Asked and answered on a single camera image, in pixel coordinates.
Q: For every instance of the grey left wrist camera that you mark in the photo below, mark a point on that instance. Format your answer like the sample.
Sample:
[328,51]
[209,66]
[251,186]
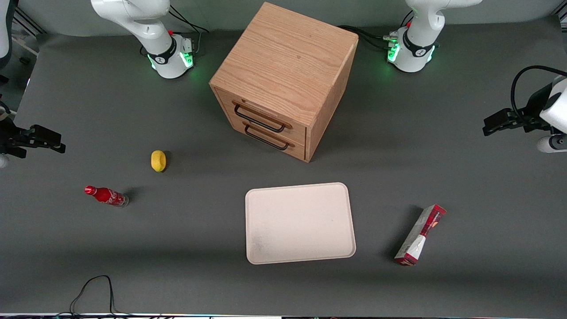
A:
[551,144]

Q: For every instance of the large wooden drawer front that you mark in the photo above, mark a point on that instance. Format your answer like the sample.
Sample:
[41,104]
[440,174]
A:
[292,133]

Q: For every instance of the beige rectangular tray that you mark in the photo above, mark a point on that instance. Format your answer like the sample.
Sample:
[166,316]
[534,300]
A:
[299,223]

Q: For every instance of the wooden drawer cabinet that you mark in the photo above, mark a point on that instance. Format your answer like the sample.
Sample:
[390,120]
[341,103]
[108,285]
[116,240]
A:
[288,57]

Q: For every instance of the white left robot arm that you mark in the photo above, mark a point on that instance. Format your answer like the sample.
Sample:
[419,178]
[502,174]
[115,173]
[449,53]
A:
[414,53]

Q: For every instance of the small wooden drawer front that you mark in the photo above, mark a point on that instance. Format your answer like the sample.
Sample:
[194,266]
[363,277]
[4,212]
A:
[299,149]

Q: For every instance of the dark grey table mat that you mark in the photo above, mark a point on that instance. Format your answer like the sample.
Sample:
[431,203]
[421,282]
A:
[177,248]

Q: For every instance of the red cola bottle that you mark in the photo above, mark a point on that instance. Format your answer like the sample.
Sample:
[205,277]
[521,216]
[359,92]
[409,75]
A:
[106,195]

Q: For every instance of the yellow lemon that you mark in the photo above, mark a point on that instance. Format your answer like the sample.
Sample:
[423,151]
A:
[158,160]

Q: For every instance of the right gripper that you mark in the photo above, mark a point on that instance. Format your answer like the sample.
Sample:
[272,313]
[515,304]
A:
[9,138]

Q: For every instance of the red cookie box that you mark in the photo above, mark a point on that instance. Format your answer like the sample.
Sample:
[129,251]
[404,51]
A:
[418,237]

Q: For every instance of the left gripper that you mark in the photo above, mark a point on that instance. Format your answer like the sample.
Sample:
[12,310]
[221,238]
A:
[533,113]

